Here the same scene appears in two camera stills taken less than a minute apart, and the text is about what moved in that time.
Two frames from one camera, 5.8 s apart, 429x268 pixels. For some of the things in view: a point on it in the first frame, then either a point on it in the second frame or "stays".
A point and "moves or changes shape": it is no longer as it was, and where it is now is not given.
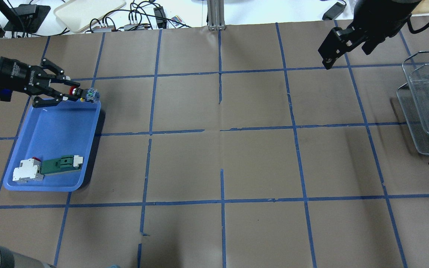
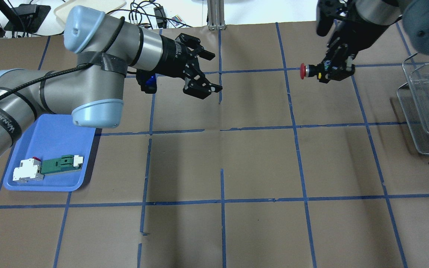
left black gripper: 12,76 -> 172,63
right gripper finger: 338,42 -> 330,69
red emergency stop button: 91,94 moves or changes shape
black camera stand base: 26,18 stays
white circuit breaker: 29,170 stays
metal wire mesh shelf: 426,100 stays
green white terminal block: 66,162 stays
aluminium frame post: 215,9 stays
